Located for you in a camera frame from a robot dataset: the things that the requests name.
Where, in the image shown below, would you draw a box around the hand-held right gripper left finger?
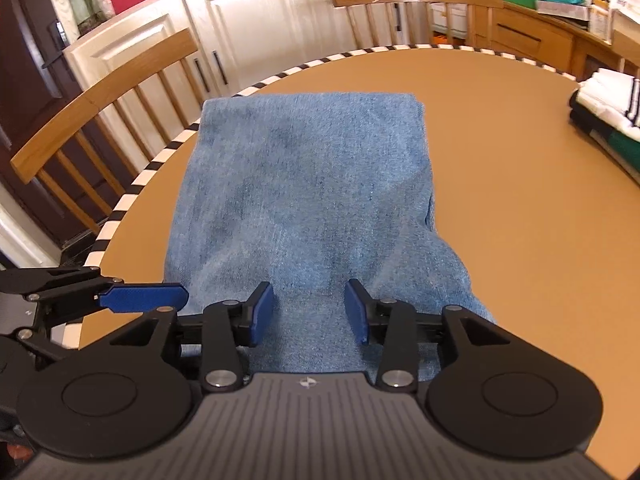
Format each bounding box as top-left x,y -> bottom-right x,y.
106,281 -> 275,394

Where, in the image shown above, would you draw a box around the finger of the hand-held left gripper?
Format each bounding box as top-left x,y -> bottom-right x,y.
0,266 -> 190,329
14,326 -> 71,367

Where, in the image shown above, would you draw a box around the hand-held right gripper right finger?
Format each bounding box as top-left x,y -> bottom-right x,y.
343,278 -> 517,394

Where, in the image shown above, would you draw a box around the light blue denim jeans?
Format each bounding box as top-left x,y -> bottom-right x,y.
164,91 -> 498,383

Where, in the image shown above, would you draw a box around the stack of folded clothes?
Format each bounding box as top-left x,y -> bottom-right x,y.
568,67 -> 640,186

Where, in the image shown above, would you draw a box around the dark brown door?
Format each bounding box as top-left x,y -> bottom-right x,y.
0,0 -> 126,253

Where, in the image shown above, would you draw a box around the white panelled cabinet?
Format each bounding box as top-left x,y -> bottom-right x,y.
62,0 -> 471,133

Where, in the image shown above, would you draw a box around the wooden sideboard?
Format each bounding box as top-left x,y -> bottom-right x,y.
470,0 -> 640,82

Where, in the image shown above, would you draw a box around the grey flat box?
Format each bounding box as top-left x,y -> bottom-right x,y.
535,0 -> 594,24

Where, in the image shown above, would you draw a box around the small white carton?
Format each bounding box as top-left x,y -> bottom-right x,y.
590,5 -> 614,44

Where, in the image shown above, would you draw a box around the black door handle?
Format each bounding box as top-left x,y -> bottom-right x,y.
41,20 -> 69,70

